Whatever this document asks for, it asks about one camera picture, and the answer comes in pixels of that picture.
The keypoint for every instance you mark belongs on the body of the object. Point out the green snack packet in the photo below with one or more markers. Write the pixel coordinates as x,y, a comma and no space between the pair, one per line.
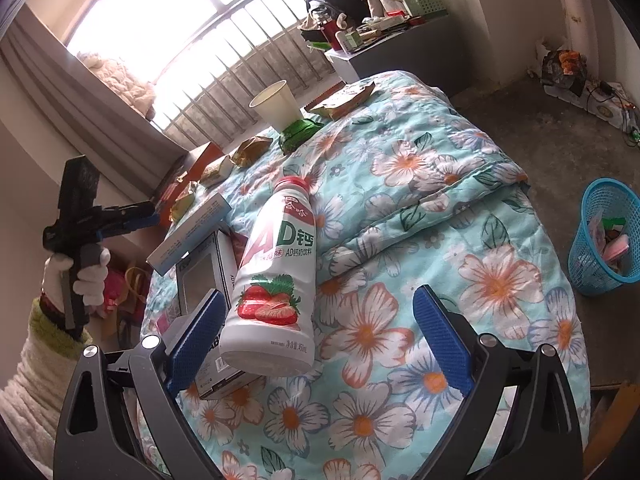
300,135

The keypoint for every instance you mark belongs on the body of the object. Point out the wooden board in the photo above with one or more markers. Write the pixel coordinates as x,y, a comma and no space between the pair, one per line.
605,425

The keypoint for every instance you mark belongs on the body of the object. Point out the grey cabinet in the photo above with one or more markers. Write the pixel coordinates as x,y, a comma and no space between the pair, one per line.
395,52

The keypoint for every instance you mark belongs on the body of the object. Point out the blue plastic wastebasket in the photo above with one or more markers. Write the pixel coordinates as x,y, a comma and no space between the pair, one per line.
590,250

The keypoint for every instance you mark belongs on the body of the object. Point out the orange wooden cabinet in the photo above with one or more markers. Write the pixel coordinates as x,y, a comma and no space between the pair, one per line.
200,160

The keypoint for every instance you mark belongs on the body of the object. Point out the window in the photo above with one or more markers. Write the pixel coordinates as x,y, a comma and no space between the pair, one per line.
165,10

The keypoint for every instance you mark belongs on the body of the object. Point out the fluffy pale coat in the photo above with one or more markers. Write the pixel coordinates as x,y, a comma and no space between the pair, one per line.
120,85

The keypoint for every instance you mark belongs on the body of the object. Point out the white printed boxes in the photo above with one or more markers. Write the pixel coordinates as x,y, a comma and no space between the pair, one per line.
605,102

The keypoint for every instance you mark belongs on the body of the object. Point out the black and white window box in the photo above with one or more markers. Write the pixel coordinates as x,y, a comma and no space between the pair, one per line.
200,275

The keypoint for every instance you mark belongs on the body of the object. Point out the red thermos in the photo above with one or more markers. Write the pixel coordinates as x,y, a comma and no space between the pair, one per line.
332,34

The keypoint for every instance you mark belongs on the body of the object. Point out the person's left forearm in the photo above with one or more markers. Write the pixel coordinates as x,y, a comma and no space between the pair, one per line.
30,385

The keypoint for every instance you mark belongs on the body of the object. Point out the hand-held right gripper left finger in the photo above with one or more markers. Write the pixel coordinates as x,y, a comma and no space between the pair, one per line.
200,330

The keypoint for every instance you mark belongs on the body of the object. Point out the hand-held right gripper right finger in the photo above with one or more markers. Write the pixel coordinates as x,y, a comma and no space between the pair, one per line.
442,340

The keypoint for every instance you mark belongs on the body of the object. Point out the person's left hand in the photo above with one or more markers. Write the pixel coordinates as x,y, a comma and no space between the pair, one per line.
92,280

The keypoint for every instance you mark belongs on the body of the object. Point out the yellow snack packet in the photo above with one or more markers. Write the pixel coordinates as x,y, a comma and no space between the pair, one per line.
182,206

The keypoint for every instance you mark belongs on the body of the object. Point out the gold snack packet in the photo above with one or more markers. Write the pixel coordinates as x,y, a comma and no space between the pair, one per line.
251,150

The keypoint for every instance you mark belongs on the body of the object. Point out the yellow-green snack packet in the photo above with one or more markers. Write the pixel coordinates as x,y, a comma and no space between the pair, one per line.
218,169

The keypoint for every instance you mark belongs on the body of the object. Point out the pink plastic bag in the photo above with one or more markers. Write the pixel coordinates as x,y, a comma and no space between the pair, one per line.
115,292

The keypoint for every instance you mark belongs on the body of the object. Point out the floral blue blanket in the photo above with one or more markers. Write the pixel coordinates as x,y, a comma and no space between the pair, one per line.
425,200

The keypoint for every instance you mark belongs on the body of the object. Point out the metal railing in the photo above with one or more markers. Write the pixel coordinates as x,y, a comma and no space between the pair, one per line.
250,55

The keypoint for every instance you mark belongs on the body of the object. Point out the white strawberry milk bottle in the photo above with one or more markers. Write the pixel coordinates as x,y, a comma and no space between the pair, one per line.
277,260

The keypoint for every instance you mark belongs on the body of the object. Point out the black backpack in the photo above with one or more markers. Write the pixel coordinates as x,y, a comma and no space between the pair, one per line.
337,2

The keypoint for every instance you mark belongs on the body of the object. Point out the white paper cup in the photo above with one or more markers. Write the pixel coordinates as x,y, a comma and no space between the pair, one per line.
277,105

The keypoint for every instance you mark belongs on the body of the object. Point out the blue and white carton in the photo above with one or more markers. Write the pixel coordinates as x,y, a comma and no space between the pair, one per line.
192,232

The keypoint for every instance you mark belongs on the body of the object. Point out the green plastic basket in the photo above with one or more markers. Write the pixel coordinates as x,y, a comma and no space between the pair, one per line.
422,0

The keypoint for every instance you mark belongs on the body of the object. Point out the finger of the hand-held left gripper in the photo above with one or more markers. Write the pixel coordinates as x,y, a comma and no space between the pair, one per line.
127,208
135,222

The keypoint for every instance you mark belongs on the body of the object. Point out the pile of printed bags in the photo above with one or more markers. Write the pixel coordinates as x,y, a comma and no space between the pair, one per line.
565,70

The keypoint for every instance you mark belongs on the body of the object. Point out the tan snack box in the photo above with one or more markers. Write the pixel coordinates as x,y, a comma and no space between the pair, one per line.
342,100

